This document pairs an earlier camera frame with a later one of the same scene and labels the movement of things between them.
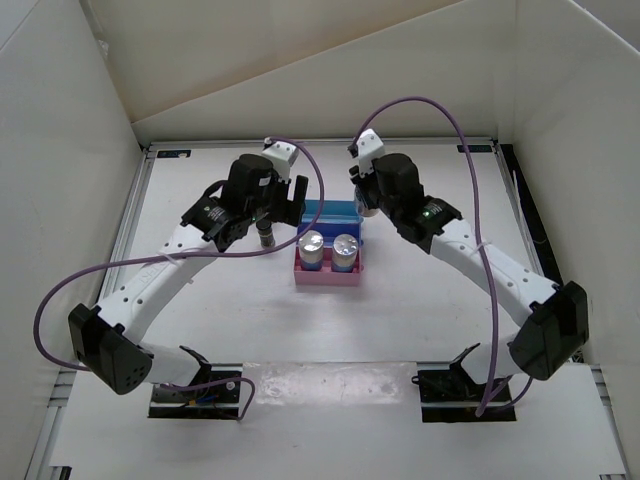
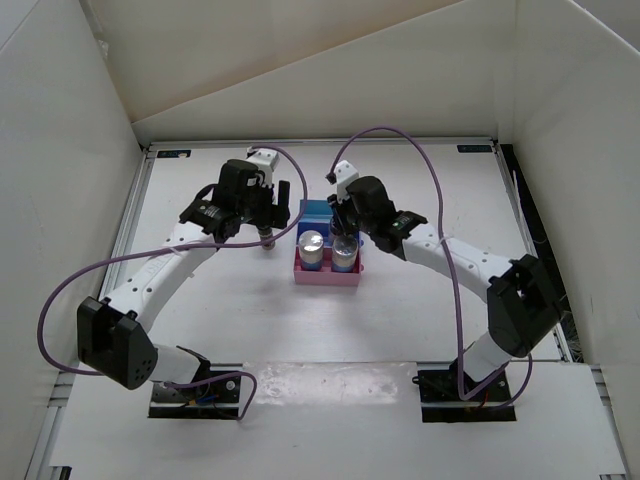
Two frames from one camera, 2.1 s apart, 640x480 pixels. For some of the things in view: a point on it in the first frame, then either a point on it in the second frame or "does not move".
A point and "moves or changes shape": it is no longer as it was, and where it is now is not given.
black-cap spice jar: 361,206 moves or changes shape
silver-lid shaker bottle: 344,252 does not move
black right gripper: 362,183 -> 339,207
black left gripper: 288,211 does not move
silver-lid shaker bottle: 311,245 does not move
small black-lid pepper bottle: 266,235 does not move
